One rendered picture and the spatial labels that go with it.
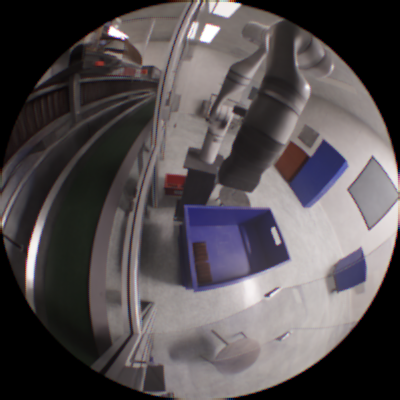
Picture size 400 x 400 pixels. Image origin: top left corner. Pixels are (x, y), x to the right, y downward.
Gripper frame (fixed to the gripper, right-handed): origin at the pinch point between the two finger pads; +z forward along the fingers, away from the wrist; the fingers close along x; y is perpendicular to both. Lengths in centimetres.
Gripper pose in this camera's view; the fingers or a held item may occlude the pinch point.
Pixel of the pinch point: (222, 193)
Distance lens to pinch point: 30.6
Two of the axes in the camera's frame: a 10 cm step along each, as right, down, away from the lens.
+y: -0.5, 7.6, -6.5
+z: -2.5, 6.2, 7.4
